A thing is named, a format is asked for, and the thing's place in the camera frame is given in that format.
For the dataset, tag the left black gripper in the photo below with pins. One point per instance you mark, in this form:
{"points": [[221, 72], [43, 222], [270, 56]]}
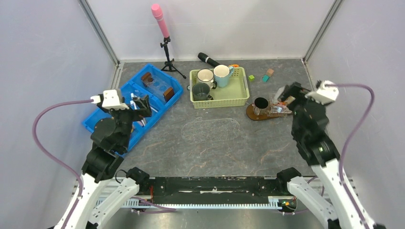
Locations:
{"points": [[145, 109]]}

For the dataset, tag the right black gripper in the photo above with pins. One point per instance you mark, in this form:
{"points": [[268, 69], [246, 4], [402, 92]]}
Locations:
{"points": [[296, 90]]}

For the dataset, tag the white toothpaste tube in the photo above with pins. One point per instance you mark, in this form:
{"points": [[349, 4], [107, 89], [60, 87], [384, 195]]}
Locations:
{"points": [[277, 95]]}

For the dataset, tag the clear textured toothbrush holder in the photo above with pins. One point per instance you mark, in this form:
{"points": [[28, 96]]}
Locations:
{"points": [[279, 109]]}

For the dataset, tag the dark brown cup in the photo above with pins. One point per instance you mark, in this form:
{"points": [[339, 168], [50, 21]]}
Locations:
{"points": [[260, 106]]}

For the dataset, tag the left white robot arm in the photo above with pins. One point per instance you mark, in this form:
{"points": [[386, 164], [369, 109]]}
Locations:
{"points": [[97, 172]]}

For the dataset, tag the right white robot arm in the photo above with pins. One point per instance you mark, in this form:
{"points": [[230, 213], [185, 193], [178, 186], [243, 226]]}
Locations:
{"points": [[342, 209]]}

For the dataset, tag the brown oval wooden tray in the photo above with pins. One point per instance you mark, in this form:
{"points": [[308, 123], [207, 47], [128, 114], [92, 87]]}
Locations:
{"points": [[264, 114]]}

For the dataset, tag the clear oval acrylic tray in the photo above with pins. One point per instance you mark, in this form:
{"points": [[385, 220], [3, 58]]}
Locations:
{"points": [[214, 130]]}

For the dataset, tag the blue plastic divided bin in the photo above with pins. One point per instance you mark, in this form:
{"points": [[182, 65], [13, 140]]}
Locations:
{"points": [[135, 86]]}

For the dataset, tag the brown soap block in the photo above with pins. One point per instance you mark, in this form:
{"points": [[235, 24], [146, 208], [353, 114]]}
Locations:
{"points": [[168, 94]]}

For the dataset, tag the brown wooden block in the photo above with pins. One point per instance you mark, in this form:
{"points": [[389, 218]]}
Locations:
{"points": [[270, 72]]}

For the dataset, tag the teal block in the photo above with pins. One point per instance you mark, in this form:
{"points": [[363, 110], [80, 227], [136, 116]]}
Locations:
{"points": [[265, 78]]}

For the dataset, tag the black mini tripod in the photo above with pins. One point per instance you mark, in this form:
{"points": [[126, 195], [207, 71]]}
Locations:
{"points": [[169, 67]]}

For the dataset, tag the dark grey mug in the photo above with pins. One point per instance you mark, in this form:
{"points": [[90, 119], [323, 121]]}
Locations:
{"points": [[201, 92]]}

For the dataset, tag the cream mug brown rim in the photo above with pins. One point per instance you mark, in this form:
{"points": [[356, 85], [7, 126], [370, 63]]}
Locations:
{"points": [[207, 76]]}

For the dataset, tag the pale green plastic basket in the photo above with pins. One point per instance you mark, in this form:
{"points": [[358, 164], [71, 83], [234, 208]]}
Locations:
{"points": [[236, 93]]}

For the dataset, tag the light blue mug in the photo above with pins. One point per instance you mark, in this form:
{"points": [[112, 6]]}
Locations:
{"points": [[222, 74]]}

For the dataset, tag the black microphone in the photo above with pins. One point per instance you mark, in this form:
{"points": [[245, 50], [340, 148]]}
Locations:
{"points": [[205, 58]]}

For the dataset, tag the pink microphone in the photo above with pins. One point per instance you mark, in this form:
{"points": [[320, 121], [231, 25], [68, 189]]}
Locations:
{"points": [[158, 15]]}

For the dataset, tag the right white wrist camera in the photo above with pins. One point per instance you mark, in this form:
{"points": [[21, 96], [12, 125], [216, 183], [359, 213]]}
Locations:
{"points": [[324, 94]]}

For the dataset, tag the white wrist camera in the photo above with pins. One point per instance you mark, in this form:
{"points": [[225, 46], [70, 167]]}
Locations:
{"points": [[324, 94], [110, 99]]}

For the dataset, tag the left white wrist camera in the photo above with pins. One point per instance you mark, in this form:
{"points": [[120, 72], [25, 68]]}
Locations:
{"points": [[110, 99]]}

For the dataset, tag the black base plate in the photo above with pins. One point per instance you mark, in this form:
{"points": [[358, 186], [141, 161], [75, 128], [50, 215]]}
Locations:
{"points": [[212, 190]]}

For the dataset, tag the white comb cable duct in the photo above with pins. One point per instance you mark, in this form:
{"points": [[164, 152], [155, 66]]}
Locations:
{"points": [[272, 204]]}

